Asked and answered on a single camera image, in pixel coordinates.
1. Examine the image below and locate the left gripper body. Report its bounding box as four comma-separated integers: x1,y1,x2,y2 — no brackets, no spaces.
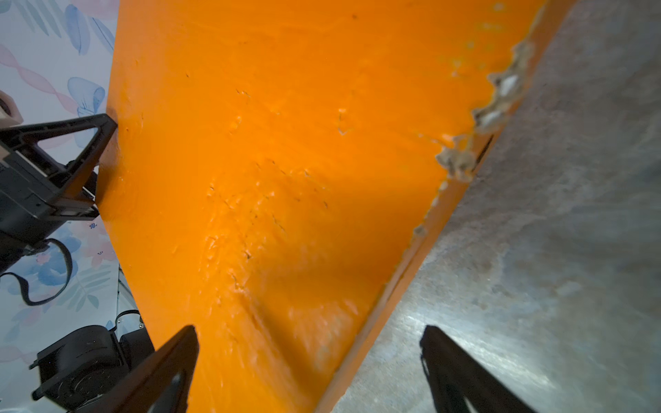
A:
1,149,99,268

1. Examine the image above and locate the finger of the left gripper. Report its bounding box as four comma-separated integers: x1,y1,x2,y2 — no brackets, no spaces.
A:
1,114,117,199

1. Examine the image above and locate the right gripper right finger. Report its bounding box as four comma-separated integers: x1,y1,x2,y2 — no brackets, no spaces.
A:
419,325,533,412

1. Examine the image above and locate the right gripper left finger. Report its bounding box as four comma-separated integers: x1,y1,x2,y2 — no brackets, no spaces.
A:
76,325,200,413

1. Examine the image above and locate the orange shoebox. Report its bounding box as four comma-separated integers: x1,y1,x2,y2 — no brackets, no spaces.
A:
98,1,571,412

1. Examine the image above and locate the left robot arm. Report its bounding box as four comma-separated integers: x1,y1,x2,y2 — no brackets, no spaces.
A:
1,114,139,412

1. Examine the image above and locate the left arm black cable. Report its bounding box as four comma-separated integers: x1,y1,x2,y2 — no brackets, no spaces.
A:
0,236,74,307

